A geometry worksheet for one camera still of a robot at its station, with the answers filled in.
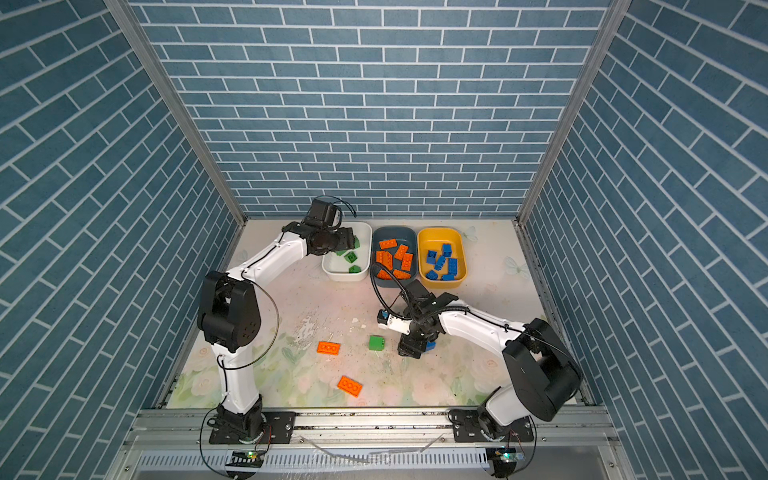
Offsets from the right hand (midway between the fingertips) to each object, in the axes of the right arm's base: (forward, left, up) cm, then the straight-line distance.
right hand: (403, 334), depth 86 cm
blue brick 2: (+28, -11, -2) cm, 30 cm away
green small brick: (+28, +21, -1) cm, 35 cm away
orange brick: (+37, +9, -2) cm, 38 cm away
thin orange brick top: (+23, +10, -3) cm, 25 cm away
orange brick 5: (+28, +1, -2) cm, 28 cm away
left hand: (+26, +21, +11) cm, 35 cm away
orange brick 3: (+28, +8, 0) cm, 29 cm away
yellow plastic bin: (+40, -8, -2) cm, 41 cm away
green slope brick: (+30, +26, -1) cm, 39 cm away
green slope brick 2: (-1, +8, -4) cm, 9 cm away
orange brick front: (-14, +13, -3) cm, 20 cm away
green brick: (+22, +18, 0) cm, 29 cm away
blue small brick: (+23, -8, -2) cm, 24 cm away
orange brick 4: (+35, +3, -3) cm, 35 cm away
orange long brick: (-5, +22, -3) cm, 23 cm away
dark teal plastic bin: (+38, +2, +1) cm, 38 cm away
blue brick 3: (+23, -14, -3) cm, 28 cm away
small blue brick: (+30, -8, 0) cm, 31 cm away
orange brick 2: (+30, +11, -2) cm, 32 cm away
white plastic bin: (+24, +26, -2) cm, 36 cm away
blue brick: (+34, -14, -1) cm, 37 cm away
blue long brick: (+28, -15, -2) cm, 32 cm away
